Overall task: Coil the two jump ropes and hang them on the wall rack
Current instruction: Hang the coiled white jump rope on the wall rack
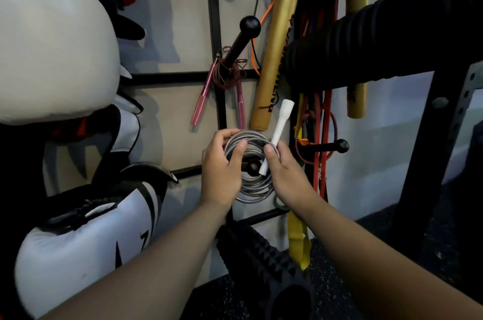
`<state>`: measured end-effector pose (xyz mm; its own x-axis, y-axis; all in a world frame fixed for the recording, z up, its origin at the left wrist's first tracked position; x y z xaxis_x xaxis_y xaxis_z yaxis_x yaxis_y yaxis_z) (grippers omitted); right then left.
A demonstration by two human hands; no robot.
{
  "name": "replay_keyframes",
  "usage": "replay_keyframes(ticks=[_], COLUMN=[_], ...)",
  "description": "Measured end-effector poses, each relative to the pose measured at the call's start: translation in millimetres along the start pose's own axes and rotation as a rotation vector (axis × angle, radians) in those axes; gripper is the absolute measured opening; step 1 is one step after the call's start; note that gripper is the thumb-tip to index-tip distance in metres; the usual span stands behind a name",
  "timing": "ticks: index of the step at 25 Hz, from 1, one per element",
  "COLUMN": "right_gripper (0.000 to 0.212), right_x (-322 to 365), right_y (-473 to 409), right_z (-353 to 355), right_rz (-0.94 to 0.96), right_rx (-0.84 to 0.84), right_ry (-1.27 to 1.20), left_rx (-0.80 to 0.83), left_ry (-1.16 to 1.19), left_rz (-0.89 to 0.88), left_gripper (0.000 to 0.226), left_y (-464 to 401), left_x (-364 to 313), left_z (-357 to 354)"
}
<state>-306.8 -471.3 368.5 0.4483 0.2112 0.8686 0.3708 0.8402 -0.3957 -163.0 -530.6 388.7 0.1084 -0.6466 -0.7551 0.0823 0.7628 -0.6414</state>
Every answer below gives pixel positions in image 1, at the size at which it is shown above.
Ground yellow resistance band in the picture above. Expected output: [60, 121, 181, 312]
[287, 93, 312, 271]

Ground short gold stick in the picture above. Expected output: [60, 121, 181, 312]
[345, 0, 373, 120]

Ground long gold stick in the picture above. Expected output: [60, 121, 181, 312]
[250, 0, 307, 132]

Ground small white boxing glove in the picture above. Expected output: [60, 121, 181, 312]
[14, 163, 179, 318]

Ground person's left forearm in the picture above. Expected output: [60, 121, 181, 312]
[37, 201, 228, 320]

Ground pink jump rope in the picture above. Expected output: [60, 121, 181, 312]
[190, 45, 249, 130]

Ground black foam roller green core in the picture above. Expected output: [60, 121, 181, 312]
[283, 0, 483, 94]

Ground person's left hand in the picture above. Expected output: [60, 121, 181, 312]
[200, 128, 250, 215]

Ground small black foam roller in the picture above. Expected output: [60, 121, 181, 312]
[215, 221, 316, 320]

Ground person's right forearm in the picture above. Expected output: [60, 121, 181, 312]
[294, 202, 483, 320]

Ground large white boxing glove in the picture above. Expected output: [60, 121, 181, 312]
[0, 0, 122, 126]

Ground white jump rope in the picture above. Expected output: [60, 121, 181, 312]
[223, 99, 295, 204]

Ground person's right hand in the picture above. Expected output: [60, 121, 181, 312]
[263, 141, 324, 219]

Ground thin orange cord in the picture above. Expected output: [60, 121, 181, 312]
[251, 0, 276, 76]

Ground red resistance bands bundle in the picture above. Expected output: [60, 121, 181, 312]
[294, 0, 341, 200]

